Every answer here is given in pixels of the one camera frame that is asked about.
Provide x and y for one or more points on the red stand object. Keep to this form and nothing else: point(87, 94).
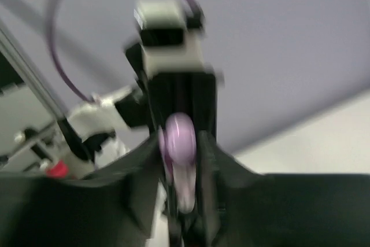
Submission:
point(59, 170)

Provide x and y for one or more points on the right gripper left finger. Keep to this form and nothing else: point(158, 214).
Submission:
point(113, 206)

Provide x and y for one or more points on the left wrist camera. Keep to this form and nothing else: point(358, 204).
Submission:
point(169, 36)

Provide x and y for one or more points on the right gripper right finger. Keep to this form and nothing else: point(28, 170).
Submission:
point(244, 208)

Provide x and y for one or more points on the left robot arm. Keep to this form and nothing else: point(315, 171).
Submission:
point(103, 115)

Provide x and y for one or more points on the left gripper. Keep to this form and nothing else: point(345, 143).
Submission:
point(171, 79)

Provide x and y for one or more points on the purple highlighter pen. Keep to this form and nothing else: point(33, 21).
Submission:
point(177, 143)

